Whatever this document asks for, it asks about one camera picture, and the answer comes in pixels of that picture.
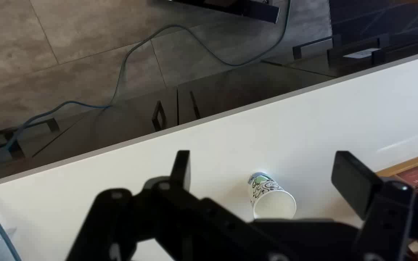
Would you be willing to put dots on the dark cabinet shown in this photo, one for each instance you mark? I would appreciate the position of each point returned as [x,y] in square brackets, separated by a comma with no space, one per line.
[383,19]

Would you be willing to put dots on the printed paper cup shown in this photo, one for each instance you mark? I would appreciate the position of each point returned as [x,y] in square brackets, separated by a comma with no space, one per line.
[272,203]

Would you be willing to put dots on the black metal bracket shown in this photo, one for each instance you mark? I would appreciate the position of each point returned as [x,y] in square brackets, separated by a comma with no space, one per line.
[158,116]

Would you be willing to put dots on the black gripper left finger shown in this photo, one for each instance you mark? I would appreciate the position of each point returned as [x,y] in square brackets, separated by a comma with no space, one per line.
[180,168]

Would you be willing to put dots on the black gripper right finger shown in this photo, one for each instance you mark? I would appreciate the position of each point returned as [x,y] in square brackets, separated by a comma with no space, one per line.
[354,179]

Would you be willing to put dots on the black table frame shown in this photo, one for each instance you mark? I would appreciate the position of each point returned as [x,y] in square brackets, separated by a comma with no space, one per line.
[238,8]

